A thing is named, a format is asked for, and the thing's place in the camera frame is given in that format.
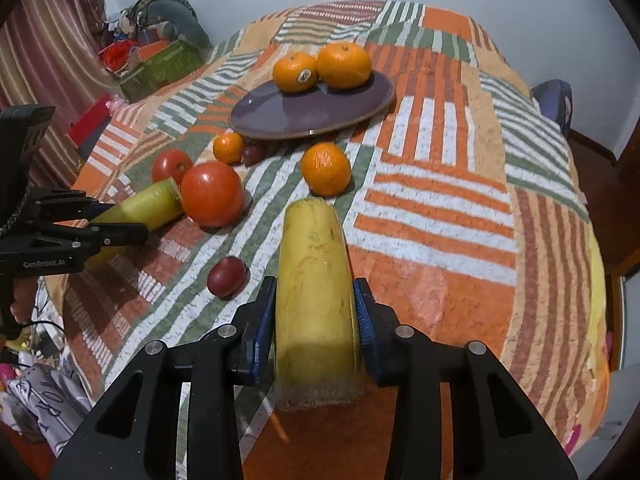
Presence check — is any small mandarin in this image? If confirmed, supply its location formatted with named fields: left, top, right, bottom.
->
left=212, top=131, right=246, bottom=164

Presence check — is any blue grey backpack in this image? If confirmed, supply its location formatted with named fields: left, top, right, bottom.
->
left=531, top=79, right=574, bottom=136

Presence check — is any striped patchwork blanket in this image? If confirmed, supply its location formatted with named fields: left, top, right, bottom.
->
left=62, top=0, right=613, bottom=480

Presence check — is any round orange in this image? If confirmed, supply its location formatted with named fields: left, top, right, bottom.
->
left=300, top=142, right=352, bottom=197

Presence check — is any striped brown curtain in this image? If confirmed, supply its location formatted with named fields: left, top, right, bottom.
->
left=0, top=0, right=107, bottom=188

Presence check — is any grey plush toy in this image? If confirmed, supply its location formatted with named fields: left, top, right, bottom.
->
left=145, top=0, right=212, bottom=52

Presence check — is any orange with sticker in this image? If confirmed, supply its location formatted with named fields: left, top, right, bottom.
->
left=272, top=51, right=319, bottom=94

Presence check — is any red plastic bag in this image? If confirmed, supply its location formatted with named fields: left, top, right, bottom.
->
left=97, top=41, right=139, bottom=74

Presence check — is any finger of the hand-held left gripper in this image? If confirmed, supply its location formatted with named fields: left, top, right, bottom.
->
left=30, top=223, right=150, bottom=257
left=30, top=188, right=109, bottom=223

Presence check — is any large orange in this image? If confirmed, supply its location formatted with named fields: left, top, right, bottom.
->
left=317, top=41, right=373, bottom=91

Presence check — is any green storage box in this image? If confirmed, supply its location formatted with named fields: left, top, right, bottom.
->
left=119, top=40, right=206, bottom=102

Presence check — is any person's left hand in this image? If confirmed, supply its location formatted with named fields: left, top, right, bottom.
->
left=11, top=277, right=41, bottom=327

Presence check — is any purple plate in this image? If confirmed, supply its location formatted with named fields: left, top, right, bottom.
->
left=228, top=70, right=396, bottom=140

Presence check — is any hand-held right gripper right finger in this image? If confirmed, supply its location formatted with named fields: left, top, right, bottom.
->
left=352, top=276, right=581, bottom=480

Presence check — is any white printed cloth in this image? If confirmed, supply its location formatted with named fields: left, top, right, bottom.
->
left=0, top=364, right=94, bottom=442

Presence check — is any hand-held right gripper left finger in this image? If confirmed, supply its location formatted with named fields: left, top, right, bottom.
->
left=50, top=276, right=278, bottom=480

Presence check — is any red box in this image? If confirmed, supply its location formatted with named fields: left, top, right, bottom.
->
left=66, top=94, right=114, bottom=149

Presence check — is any small red tomato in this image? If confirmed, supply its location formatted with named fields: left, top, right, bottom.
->
left=151, top=148, right=194, bottom=183

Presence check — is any large red tomato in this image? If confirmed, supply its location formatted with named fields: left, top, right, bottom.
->
left=180, top=161, right=245, bottom=228

